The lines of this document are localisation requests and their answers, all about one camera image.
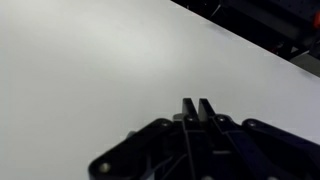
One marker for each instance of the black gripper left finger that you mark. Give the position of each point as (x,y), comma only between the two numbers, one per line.
(153,150)

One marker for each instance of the black perforated mounting board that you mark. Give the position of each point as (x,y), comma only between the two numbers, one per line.
(287,28)

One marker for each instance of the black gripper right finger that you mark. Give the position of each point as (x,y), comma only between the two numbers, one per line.
(259,151)

